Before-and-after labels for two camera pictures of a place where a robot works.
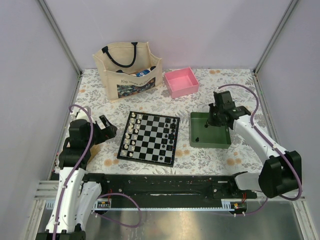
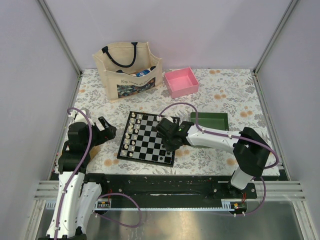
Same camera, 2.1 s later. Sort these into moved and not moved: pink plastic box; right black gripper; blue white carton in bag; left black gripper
Moved: right black gripper
Not moved: blue white carton in bag; pink plastic box; left black gripper
